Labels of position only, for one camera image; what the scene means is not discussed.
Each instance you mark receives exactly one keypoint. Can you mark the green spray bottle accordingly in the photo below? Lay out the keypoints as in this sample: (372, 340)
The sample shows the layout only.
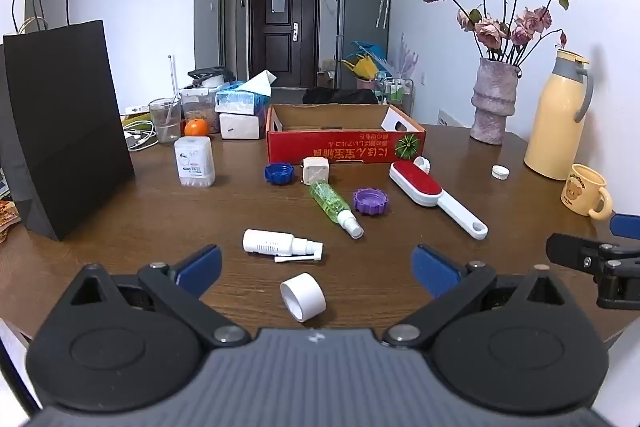
(330, 204)

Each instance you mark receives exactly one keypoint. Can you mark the metal trolley with bottles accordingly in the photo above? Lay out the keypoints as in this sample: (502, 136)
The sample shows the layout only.
(397, 93)

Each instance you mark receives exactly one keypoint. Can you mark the orange fruit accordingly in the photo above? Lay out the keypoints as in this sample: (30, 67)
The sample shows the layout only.
(196, 128)

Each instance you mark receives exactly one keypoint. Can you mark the printed snack packet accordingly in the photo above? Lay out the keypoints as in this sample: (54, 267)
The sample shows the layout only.
(9, 219)

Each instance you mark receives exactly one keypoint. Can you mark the grey refrigerator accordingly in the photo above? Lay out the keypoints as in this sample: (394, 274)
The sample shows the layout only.
(360, 17)

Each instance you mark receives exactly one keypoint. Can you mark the blue tissue pack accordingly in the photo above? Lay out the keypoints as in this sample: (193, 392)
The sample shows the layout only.
(240, 99)

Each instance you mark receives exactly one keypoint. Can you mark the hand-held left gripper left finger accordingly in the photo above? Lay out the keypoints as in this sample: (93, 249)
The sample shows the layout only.
(200, 269)

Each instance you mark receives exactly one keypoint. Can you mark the yellow bear mug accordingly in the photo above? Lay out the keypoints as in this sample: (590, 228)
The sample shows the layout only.
(582, 189)

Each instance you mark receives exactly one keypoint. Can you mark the dark side door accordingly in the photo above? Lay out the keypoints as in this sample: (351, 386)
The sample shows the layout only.
(227, 17)

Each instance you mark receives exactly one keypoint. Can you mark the purple fairy wings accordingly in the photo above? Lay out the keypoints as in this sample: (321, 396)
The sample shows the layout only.
(402, 57)

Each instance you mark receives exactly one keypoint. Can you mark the white cylinder cap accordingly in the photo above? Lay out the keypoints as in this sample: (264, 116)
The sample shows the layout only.
(305, 297)

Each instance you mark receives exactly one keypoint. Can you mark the white cube box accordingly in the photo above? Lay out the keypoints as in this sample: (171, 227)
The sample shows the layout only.
(315, 170)

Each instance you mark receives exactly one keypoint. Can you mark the white board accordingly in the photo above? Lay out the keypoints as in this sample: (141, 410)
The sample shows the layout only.
(452, 118)

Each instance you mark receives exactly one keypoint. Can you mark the black gooseneck clamp holder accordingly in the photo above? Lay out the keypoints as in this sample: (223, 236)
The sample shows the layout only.
(210, 72)

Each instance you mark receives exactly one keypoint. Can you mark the small floor cardboard box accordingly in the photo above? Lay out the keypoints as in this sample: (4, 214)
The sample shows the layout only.
(325, 78)

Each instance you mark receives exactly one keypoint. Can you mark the red and white lint brush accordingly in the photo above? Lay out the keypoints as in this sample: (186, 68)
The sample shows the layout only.
(417, 179)

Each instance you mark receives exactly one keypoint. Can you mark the purple tissue pack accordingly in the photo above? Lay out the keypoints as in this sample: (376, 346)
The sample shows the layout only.
(242, 126)

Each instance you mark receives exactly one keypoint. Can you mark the blue ridged bottle cap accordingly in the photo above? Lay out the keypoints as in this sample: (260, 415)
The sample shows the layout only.
(278, 174)

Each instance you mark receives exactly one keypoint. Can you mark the black paper bag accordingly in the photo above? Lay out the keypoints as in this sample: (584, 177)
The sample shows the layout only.
(65, 122)

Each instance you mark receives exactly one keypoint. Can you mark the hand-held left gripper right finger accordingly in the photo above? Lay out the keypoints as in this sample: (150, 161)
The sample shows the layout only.
(434, 269)

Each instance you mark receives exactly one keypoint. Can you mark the small white screw cap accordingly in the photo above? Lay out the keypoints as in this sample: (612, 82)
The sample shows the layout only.
(500, 172)

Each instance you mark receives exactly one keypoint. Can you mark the purple ridged bottle cap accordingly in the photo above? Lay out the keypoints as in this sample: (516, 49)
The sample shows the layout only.
(371, 202)

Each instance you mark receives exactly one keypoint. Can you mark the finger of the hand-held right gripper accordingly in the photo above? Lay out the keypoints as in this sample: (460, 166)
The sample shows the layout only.
(570, 252)
(626, 226)

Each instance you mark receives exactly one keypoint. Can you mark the blue plastic stool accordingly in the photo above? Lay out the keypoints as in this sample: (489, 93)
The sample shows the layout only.
(369, 48)

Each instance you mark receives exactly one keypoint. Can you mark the yellow thermos jug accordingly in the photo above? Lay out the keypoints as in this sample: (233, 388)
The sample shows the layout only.
(555, 122)

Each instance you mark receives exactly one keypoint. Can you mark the red printed cardboard box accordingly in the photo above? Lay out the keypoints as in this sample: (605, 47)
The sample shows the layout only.
(345, 149)

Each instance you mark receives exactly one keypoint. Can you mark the pink bucket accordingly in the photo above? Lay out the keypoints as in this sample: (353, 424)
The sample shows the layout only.
(366, 84)

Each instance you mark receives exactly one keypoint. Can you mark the dark brown entrance door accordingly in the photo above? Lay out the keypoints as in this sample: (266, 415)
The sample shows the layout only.
(282, 52)

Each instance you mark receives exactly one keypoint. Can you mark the white round bowl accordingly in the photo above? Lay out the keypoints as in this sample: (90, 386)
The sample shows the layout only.
(214, 81)

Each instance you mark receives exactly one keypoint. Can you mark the white nasal spray bottle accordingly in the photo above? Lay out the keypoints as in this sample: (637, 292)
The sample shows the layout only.
(267, 242)

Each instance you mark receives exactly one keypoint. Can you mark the clear container with white lid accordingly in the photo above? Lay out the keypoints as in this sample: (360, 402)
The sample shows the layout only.
(200, 107)

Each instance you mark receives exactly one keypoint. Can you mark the clear glass cup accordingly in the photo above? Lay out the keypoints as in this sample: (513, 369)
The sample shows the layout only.
(164, 122)

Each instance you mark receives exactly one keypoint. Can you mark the black cloth covered chair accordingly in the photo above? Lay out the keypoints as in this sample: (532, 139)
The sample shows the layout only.
(340, 96)

